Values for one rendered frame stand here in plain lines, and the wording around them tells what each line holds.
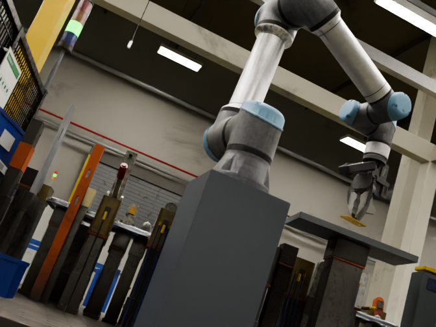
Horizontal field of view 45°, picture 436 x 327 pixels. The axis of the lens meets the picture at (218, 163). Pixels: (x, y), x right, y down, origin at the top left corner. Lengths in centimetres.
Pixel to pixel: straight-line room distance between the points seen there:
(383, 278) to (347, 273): 758
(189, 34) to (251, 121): 415
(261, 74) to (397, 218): 803
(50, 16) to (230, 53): 311
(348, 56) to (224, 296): 75
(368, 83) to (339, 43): 14
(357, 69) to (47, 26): 150
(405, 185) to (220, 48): 513
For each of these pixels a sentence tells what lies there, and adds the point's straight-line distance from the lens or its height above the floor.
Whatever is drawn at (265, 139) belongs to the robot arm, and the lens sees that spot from 124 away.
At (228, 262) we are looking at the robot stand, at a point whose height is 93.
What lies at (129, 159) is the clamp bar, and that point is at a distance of 167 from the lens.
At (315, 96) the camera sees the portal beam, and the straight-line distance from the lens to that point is 568.
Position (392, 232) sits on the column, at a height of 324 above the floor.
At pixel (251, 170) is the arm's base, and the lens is 119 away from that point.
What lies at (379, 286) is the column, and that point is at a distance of 911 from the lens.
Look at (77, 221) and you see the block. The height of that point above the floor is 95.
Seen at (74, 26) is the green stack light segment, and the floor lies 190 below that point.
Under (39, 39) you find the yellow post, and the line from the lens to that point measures 251.
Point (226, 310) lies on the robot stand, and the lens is 112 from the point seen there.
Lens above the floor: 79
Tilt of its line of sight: 17 degrees up
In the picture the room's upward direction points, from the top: 20 degrees clockwise
